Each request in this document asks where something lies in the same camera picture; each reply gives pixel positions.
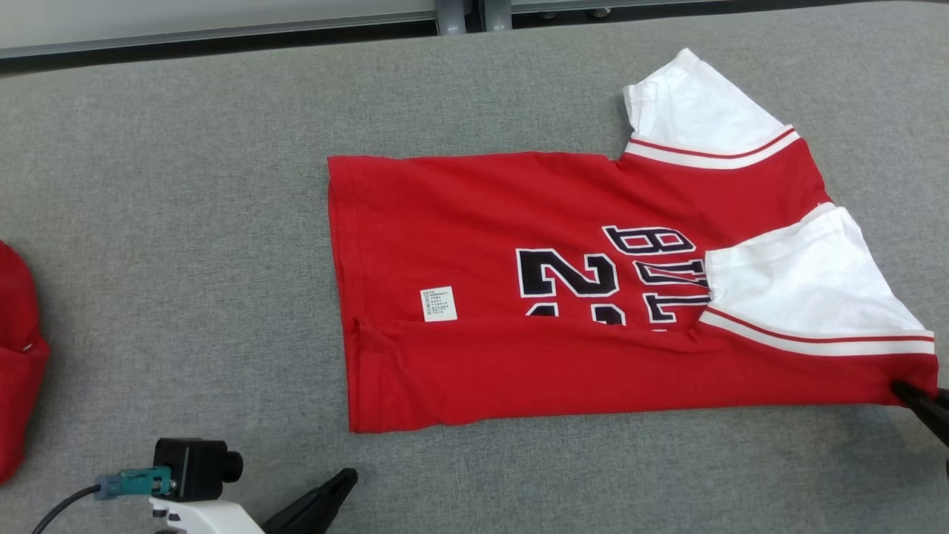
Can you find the red basketball shorts white stripes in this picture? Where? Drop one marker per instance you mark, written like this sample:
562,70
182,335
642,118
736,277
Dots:
16,356

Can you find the aluminium partition base rail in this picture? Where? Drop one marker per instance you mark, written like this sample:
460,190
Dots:
185,35

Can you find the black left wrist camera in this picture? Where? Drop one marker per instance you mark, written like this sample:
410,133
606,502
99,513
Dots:
196,467

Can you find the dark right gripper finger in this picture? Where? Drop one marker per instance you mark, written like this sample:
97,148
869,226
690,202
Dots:
927,408

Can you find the grey rounded partition post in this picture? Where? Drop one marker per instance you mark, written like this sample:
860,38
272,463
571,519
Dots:
497,15
450,16

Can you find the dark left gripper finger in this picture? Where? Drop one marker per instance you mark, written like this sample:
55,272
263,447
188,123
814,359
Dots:
315,504

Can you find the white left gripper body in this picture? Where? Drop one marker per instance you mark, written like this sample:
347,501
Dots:
207,517

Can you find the red jersey shirt white sleeves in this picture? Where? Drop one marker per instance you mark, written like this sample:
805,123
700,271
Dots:
482,222

